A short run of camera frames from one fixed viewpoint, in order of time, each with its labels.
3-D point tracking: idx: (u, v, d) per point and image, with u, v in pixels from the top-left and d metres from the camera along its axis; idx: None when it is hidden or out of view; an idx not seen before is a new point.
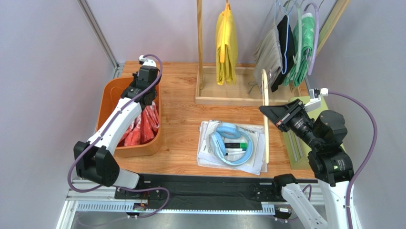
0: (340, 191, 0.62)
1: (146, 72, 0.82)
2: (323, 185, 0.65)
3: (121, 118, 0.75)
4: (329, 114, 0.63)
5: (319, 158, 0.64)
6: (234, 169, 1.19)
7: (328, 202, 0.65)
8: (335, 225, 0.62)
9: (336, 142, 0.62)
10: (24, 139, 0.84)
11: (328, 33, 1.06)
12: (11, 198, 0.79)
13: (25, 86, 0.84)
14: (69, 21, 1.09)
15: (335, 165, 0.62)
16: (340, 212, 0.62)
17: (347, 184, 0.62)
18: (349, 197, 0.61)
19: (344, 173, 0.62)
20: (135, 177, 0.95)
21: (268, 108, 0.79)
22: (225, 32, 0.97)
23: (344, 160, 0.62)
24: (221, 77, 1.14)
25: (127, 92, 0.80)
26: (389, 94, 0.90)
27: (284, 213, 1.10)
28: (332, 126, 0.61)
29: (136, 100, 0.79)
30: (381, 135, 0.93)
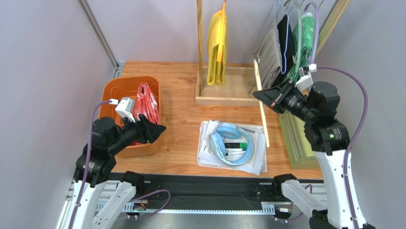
0: (337, 161, 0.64)
1: (97, 137, 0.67)
2: (320, 157, 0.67)
3: (81, 211, 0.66)
4: (321, 85, 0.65)
5: (316, 129, 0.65)
6: (234, 169, 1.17)
7: (326, 173, 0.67)
8: (334, 197, 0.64)
9: (330, 111, 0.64)
10: (25, 139, 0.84)
11: (328, 33, 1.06)
12: (11, 197, 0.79)
13: (25, 86, 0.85)
14: (69, 21, 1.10)
15: (331, 133, 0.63)
16: (338, 182, 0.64)
17: (344, 153, 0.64)
18: (346, 165, 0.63)
19: (340, 141, 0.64)
20: (129, 190, 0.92)
21: (262, 93, 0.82)
22: (220, 31, 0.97)
23: (340, 129, 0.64)
24: (212, 77, 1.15)
25: (80, 171, 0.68)
26: (389, 95, 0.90)
27: (284, 213, 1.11)
28: (325, 94, 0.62)
29: (92, 183, 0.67)
30: (380, 135, 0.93)
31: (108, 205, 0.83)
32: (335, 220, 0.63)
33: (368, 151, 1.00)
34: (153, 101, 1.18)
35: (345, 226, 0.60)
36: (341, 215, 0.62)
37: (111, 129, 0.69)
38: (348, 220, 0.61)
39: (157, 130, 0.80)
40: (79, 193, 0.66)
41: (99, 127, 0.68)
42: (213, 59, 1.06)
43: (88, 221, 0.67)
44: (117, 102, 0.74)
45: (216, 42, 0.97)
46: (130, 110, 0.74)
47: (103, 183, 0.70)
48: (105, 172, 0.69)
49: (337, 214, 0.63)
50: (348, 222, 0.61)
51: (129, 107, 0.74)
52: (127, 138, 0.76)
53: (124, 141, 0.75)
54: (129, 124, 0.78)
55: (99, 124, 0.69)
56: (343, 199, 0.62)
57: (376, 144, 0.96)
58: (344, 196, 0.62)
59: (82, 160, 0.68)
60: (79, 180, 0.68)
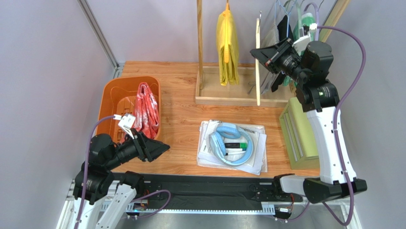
0: (327, 116, 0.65)
1: (95, 156, 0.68)
2: (309, 115, 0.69)
3: (82, 227, 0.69)
4: (316, 45, 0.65)
5: (307, 88, 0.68)
6: (234, 169, 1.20)
7: (317, 131, 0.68)
8: (325, 152, 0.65)
9: (322, 72, 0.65)
10: (25, 139, 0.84)
11: (328, 33, 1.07)
12: (10, 197, 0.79)
13: (25, 85, 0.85)
14: (69, 21, 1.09)
15: (320, 91, 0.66)
16: (328, 137, 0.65)
17: (333, 110, 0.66)
18: (336, 121, 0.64)
19: (329, 100, 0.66)
20: (129, 193, 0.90)
21: (259, 50, 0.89)
22: (227, 32, 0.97)
23: (329, 87, 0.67)
24: (225, 77, 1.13)
25: (79, 188, 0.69)
26: (389, 95, 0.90)
27: (284, 213, 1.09)
28: (319, 54, 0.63)
29: (91, 201, 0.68)
30: (381, 134, 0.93)
31: (109, 211, 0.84)
32: (326, 175, 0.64)
33: (368, 151, 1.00)
34: (153, 101, 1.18)
35: (335, 180, 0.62)
36: (331, 170, 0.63)
37: (107, 147, 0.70)
38: (339, 174, 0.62)
39: (157, 147, 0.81)
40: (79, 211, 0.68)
41: (97, 145, 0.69)
42: (223, 60, 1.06)
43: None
44: (118, 116, 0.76)
45: (222, 43, 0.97)
46: (129, 125, 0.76)
47: (102, 198, 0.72)
48: (103, 189, 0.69)
49: (328, 169, 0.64)
50: (339, 176, 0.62)
51: (128, 123, 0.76)
52: (125, 155, 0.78)
53: (122, 157, 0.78)
54: (129, 140, 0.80)
55: (97, 142, 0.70)
56: (333, 153, 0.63)
57: (376, 144, 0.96)
58: (334, 150, 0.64)
59: (80, 178, 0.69)
60: (78, 196, 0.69)
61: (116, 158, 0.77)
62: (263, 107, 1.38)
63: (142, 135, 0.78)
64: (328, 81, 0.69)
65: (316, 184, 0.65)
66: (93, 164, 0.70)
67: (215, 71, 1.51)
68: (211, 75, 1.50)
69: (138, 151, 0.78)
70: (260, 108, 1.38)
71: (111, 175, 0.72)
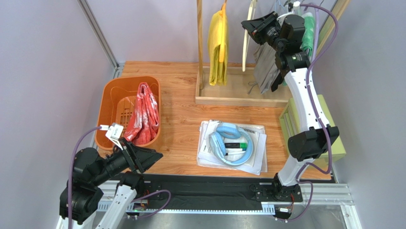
0: (300, 75, 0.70)
1: (80, 173, 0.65)
2: (286, 77, 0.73)
3: None
4: (292, 17, 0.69)
5: (283, 55, 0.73)
6: (234, 169, 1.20)
7: (293, 89, 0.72)
8: (300, 105, 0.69)
9: (297, 41, 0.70)
10: (24, 140, 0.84)
11: (328, 32, 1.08)
12: (11, 197, 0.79)
13: (25, 86, 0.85)
14: (69, 21, 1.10)
15: (293, 56, 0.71)
16: (302, 91, 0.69)
17: (306, 69, 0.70)
18: (308, 78, 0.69)
19: (302, 63, 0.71)
20: (128, 195, 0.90)
21: (249, 22, 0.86)
22: (222, 31, 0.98)
23: (302, 53, 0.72)
24: (214, 78, 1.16)
25: (64, 208, 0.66)
26: (389, 95, 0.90)
27: (284, 213, 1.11)
28: (293, 25, 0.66)
29: (79, 220, 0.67)
30: (380, 135, 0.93)
31: (110, 213, 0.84)
32: (303, 126, 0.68)
33: (368, 151, 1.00)
34: (153, 101, 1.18)
35: (311, 126, 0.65)
36: (307, 119, 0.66)
37: (94, 163, 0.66)
38: (314, 121, 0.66)
39: (148, 158, 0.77)
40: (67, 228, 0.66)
41: (81, 162, 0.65)
42: (215, 59, 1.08)
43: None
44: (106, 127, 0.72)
45: (218, 42, 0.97)
46: (116, 136, 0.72)
47: (90, 215, 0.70)
48: (90, 207, 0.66)
49: (304, 119, 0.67)
50: (313, 123, 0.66)
51: (116, 133, 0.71)
52: (116, 166, 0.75)
53: (112, 170, 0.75)
54: (119, 151, 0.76)
55: (80, 160, 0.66)
56: (307, 105, 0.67)
57: (376, 144, 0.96)
58: (308, 102, 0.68)
59: (64, 196, 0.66)
60: (65, 215, 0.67)
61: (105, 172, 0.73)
62: (263, 107, 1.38)
63: (131, 145, 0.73)
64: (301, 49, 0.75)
65: (296, 136, 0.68)
66: (80, 181, 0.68)
67: None
68: None
69: (128, 164, 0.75)
70: (260, 108, 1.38)
71: (99, 191, 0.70)
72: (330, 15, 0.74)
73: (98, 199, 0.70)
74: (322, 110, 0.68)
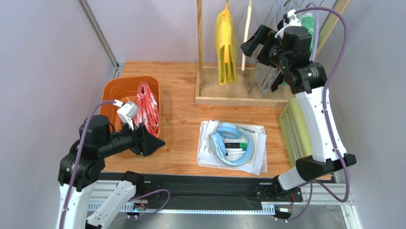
0: (316, 98, 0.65)
1: (90, 134, 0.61)
2: (299, 97, 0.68)
3: (70, 215, 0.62)
4: (294, 28, 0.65)
5: (294, 70, 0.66)
6: (234, 169, 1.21)
7: (307, 113, 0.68)
8: (317, 133, 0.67)
9: (304, 52, 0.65)
10: (25, 140, 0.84)
11: (328, 32, 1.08)
12: (11, 197, 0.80)
13: (25, 86, 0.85)
14: (69, 21, 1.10)
15: (309, 72, 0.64)
16: (319, 117, 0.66)
17: (319, 89, 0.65)
18: (325, 100, 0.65)
19: (318, 79, 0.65)
20: (129, 188, 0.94)
21: (246, 44, 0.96)
22: (226, 32, 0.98)
23: (317, 67, 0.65)
24: (223, 77, 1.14)
25: (64, 173, 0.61)
26: (390, 94, 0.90)
27: (284, 213, 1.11)
28: (297, 35, 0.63)
29: (78, 187, 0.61)
30: (381, 135, 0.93)
31: (109, 202, 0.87)
32: (319, 155, 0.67)
33: (368, 151, 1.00)
34: (153, 101, 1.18)
35: (328, 159, 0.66)
36: (324, 149, 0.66)
37: (105, 128, 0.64)
38: (330, 152, 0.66)
39: (154, 140, 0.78)
40: (66, 198, 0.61)
41: (93, 123, 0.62)
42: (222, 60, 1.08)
43: (80, 224, 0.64)
44: (120, 104, 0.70)
45: (222, 43, 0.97)
46: (131, 115, 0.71)
47: (90, 185, 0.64)
48: (92, 174, 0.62)
49: (320, 148, 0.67)
50: (330, 154, 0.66)
51: (132, 113, 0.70)
52: (121, 143, 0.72)
53: (117, 146, 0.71)
54: (127, 130, 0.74)
55: (93, 121, 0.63)
56: (324, 133, 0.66)
57: (376, 144, 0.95)
58: (325, 130, 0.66)
59: (65, 160, 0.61)
60: (64, 182, 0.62)
61: (110, 144, 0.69)
62: (263, 107, 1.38)
63: (144, 127, 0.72)
64: (312, 62, 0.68)
65: (312, 164, 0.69)
66: (84, 146, 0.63)
67: (215, 71, 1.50)
68: (211, 75, 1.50)
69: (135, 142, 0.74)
70: (260, 108, 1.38)
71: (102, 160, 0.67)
72: (331, 12, 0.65)
73: (99, 169, 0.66)
74: (338, 136, 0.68)
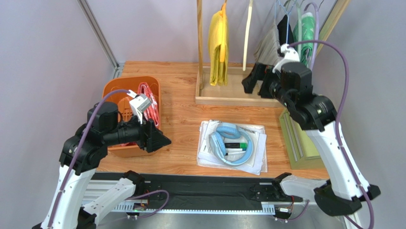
0: (330, 134, 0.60)
1: (96, 120, 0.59)
2: (310, 134, 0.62)
3: (65, 198, 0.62)
4: (291, 65, 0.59)
5: (301, 108, 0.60)
6: (234, 169, 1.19)
7: (322, 150, 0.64)
8: (337, 171, 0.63)
9: (307, 88, 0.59)
10: (25, 140, 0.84)
11: (328, 32, 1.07)
12: (11, 197, 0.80)
13: (25, 86, 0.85)
14: (69, 21, 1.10)
15: (318, 109, 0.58)
16: (336, 154, 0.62)
17: (332, 124, 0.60)
18: (340, 136, 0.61)
19: (328, 114, 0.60)
20: (129, 188, 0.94)
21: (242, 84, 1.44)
22: (222, 31, 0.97)
23: (324, 101, 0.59)
24: (215, 77, 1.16)
25: (66, 155, 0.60)
26: (389, 94, 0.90)
27: (284, 213, 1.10)
28: (297, 71, 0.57)
29: (77, 171, 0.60)
30: (381, 135, 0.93)
31: (107, 195, 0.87)
32: (342, 192, 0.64)
33: (367, 151, 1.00)
34: (153, 101, 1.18)
35: (353, 196, 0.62)
36: (347, 187, 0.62)
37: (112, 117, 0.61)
38: (354, 188, 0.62)
39: (160, 138, 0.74)
40: (63, 182, 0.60)
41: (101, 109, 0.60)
42: (216, 60, 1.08)
43: (75, 206, 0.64)
44: (134, 95, 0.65)
45: (218, 42, 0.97)
46: (143, 109, 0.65)
47: (90, 170, 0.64)
48: (92, 160, 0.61)
49: (342, 186, 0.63)
50: (354, 191, 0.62)
51: (143, 108, 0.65)
52: (127, 134, 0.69)
53: (122, 136, 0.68)
54: (135, 121, 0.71)
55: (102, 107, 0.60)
56: (344, 170, 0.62)
57: (376, 144, 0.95)
58: (345, 167, 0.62)
59: (69, 141, 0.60)
60: (64, 164, 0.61)
61: (115, 133, 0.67)
62: (263, 107, 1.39)
63: (152, 123, 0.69)
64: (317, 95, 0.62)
65: (334, 202, 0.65)
66: (90, 130, 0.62)
67: None
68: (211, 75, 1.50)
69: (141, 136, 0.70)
70: (260, 108, 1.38)
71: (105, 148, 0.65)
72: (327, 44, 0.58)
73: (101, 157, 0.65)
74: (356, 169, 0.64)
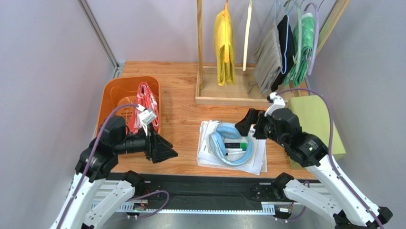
0: (326, 168, 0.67)
1: (106, 134, 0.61)
2: (311, 170, 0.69)
3: (76, 203, 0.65)
4: (279, 113, 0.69)
5: (295, 148, 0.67)
6: (234, 169, 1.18)
7: (325, 182, 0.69)
8: (344, 200, 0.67)
9: (297, 129, 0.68)
10: (25, 140, 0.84)
11: (328, 33, 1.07)
12: (12, 198, 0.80)
13: (26, 86, 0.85)
14: (69, 21, 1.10)
15: (309, 146, 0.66)
16: (338, 184, 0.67)
17: (326, 157, 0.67)
18: (335, 167, 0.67)
19: (319, 149, 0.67)
20: (128, 191, 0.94)
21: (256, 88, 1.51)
22: (226, 32, 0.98)
23: (313, 139, 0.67)
24: (222, 77, 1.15)
25: (82, 163, 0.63)
26: (389, 95, 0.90)
27: (284, 213, 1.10)
28: (285, 119, 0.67)
29: (91, 178, 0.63)
30: (380, 135, 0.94)
31: (106, 201, 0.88)
32: (356, 219, 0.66)
33: (367, 151, 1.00)
34: (153, 101, 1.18)
35: (367, 221, 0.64)
36: (358, 213, 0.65)
37: (120, 129, 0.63)
38: (366, 213, 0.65)
39: (165, 151, 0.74)
40: (76, 187, 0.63)
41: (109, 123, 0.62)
42: (221, 60, 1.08)
43: (82, 213, 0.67)
44: (142, 109, 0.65)
45: (222, 43, 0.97)
46: (148, 122, 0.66)
47: (101, 179, 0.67)
48: (106, 169, 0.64)
49: (354, 213, 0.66)
50: (367, 216, 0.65)
51: (148, 120, 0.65)
52: (134, 144, 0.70)
53: (129, 147, 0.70)
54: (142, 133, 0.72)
55: (111, 122, 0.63)
56: (351, 197, 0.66)
57: (376, 144, 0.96)
58: (351, 194, 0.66)
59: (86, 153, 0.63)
60: (79, 171, 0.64)
61: (123, 144, 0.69)
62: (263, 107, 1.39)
63: (157, 136, 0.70)
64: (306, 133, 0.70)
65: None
66: (100, 143, 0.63)
67: (215, 71, 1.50)
68: (211, 75, 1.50)
69: (147, 147, 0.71)
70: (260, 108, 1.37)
71: (116, 158, 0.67)
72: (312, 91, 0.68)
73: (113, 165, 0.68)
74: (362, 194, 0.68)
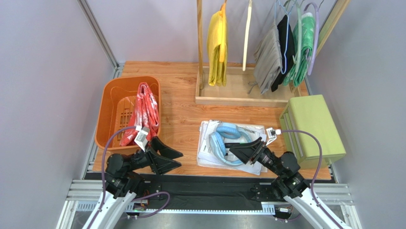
0: (307, 197, 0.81)
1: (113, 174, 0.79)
2: (297, 199, 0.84)
3: (100, 216, 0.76)
4: (288, 158, 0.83)
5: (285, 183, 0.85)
6: (234, 169, 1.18)
7: (309, 210, 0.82)
8: (324, 223, 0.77)
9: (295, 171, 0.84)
10: (24, 139, 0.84)
11: (328, 33, 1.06)
12: (12, 197, 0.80)
13: (25, 85, 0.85)
14: (69, 20, 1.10)
15: (293, 182, 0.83)
16: (318, 212, 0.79)
17: (308, 190, 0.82)
18: (314, 196, 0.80)
19: (302, 184, 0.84)
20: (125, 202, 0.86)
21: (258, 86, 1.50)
22: (222, 31, 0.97)
23: (299, 177, 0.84)
24: (213, 78, 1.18)
25: (109, 183, 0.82)
26: (389, 95, 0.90)
27: (284, 213, 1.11)
28: (292, 168, 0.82)
29: (115, 195, 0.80)
30: (380, 135, 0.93)
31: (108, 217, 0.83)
32: None
33: (367, 151, 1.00)
34: (153, 101, 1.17)
35: None
36: None
37: (123, 167, 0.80)
38: None
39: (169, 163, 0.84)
40: (103, 200, 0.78)
41: (112, 165, 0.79)
42: (215, 59, 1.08)
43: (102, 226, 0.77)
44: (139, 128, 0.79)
45: (218, 42, 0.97)
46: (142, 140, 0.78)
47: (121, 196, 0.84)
48: (126, 189, 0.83)
49: None
50: None
51: (140, 138, 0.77)
52: (140, 162, 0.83)
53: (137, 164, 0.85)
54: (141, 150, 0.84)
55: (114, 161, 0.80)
56: (329, 221, 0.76)
57: (376, 144, 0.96)
58: (329, 219, 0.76)
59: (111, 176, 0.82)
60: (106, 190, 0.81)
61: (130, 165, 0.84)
62: (263, 107, 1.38)
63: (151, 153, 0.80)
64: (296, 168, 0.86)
65: None
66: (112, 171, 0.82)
67: None
68: None
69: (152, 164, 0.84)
70: (260, 108, 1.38)
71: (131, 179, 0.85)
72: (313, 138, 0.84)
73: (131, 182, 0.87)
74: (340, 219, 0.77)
